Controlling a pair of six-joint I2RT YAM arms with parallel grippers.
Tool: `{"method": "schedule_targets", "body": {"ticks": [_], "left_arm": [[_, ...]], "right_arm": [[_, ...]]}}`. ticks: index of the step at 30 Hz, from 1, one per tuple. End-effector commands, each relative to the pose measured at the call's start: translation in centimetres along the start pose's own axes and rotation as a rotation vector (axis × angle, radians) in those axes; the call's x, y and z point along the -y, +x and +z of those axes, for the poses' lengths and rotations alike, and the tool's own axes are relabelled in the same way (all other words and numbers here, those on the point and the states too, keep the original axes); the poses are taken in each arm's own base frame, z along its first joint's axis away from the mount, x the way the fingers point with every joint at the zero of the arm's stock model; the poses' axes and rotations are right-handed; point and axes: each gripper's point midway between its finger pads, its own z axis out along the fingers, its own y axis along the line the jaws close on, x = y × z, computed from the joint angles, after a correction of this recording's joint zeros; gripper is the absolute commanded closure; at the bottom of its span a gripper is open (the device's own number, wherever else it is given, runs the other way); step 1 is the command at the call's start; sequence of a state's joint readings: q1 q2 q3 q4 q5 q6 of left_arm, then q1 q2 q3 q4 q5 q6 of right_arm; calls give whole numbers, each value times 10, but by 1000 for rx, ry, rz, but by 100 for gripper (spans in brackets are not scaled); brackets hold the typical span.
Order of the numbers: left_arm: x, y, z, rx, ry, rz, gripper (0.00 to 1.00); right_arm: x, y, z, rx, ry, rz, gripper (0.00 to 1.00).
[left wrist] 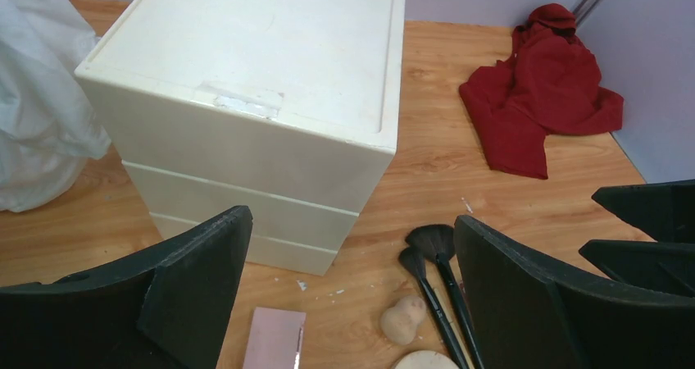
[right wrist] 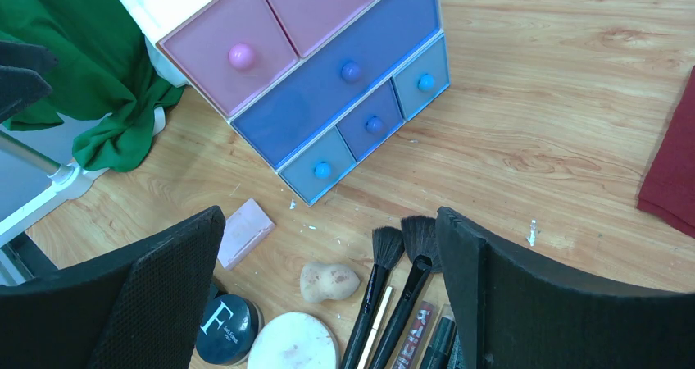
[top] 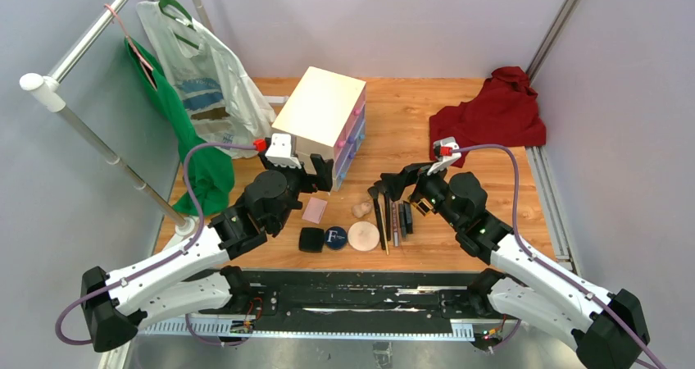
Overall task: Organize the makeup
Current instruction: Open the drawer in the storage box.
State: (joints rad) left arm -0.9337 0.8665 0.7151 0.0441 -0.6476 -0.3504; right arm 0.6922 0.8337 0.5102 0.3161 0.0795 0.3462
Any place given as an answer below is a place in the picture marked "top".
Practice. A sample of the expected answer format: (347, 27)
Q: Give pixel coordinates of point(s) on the pink clothes hanger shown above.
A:
(143, 62)

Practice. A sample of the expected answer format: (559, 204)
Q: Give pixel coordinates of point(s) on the thin gold brush handle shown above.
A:
(384, 228)

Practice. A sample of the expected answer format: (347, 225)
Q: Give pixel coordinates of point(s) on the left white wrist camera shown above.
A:
(281, 152)

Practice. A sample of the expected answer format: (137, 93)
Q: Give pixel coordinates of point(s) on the white plastic bag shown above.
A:
(219, 97)

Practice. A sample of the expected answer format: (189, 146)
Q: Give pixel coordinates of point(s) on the black lipstick tube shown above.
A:
(408, 217)

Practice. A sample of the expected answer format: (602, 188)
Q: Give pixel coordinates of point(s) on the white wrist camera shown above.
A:
(281, 152)
(446, 153)

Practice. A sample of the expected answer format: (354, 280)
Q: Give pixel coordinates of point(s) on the silver maroon mascara tube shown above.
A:
(395, 225)

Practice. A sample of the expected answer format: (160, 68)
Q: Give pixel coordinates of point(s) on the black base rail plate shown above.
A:
(361, 302)

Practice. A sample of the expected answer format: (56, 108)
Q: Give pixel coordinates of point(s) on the pink square pad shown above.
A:
(314, 210)

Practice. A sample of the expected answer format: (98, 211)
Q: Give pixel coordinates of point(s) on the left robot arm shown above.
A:
(118, 304)

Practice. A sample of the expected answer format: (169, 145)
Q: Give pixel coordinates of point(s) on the black fan makeup brush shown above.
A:
(387, 202)

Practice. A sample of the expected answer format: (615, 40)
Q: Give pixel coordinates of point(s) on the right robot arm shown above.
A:
(605, 329)

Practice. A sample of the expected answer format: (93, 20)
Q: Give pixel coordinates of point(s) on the round navy compact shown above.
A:
(336, 238)

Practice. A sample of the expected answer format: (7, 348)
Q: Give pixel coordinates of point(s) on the aluminium frame rail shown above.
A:
(550, 203)

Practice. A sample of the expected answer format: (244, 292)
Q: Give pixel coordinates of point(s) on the white mini drawer cabinet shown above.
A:
(326, 115)

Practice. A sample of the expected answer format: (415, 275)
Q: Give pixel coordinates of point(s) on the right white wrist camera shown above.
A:
(446, 153)

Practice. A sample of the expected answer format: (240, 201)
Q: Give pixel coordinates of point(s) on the black mascara tube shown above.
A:
(402, 220)

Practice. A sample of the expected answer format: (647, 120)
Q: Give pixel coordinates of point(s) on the red cloth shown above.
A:
(504, 112)

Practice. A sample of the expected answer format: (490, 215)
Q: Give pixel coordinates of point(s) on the black gold lipstick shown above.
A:
(423, 206)

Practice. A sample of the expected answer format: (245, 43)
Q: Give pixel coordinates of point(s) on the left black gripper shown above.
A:
(321, 181)

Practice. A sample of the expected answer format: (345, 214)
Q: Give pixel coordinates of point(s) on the round beige powder puff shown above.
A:
(363, 236)

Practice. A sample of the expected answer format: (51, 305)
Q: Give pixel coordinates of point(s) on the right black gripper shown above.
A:
(411, 175)

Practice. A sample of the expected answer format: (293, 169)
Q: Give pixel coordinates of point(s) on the beige makeup sponge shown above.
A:
(362, 209)

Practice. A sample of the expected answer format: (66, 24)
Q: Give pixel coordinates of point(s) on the black square compact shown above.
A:
(311, 240)

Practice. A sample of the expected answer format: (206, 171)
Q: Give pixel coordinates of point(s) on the green clothes hanger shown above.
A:
(175, 11)

